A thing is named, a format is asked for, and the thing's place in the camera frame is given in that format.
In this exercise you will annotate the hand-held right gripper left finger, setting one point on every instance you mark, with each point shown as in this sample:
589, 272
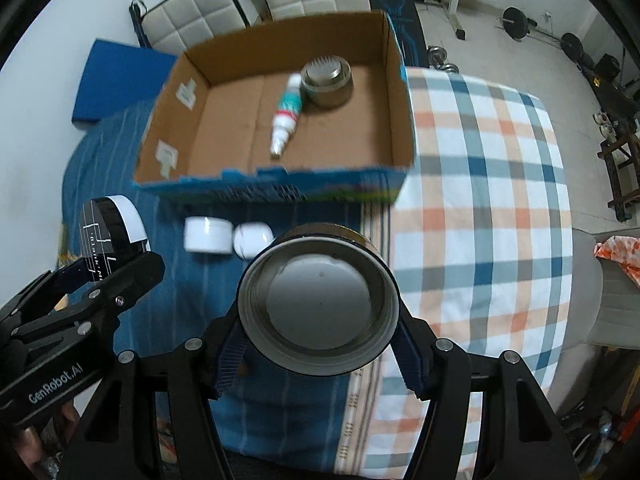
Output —
227, 362

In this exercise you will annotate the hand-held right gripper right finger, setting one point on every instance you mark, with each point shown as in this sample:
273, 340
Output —
407, 362

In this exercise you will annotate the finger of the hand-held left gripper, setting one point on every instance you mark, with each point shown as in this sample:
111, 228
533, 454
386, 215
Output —
60, 280
125, 285

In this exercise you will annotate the black and white tape roll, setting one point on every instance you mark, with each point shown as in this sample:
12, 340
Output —
112, 227

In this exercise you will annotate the round black metal tin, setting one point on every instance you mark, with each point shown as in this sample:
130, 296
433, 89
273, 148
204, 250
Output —
317, 305

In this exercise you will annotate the cardboard box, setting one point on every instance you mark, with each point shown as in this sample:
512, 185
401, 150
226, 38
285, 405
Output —
260, 110

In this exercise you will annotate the blue striped blanket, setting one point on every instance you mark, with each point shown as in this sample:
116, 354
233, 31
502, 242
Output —
165, 240

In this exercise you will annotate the wide white jar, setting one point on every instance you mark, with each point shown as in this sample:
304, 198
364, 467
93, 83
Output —
207, 235

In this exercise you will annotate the small white jar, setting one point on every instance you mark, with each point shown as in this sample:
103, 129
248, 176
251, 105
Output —
252, 241

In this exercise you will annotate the plaid blanket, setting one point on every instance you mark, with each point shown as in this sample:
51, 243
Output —
480, 220

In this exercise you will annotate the grey armchair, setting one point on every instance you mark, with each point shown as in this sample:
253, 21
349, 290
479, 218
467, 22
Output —
597, 310

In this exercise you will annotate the blue foam mat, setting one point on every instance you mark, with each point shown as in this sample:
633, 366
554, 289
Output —
115, 82

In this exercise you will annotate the white spray bottle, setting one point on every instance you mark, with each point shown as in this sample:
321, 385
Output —
286, 112

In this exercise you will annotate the orange patterned cloth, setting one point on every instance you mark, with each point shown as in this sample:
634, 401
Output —
620, 257

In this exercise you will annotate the white quilted chair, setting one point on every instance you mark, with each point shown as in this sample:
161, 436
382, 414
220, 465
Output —
192, 12

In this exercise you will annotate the round grey metal tin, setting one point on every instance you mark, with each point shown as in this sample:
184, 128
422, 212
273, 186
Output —
327, 82

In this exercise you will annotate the dark wooden stand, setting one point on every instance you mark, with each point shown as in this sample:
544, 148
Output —
622, 160

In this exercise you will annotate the chrome dumbbell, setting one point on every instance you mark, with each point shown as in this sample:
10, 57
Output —
442, 57

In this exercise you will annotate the black barbell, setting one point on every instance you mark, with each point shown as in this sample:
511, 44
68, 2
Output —
517, 22

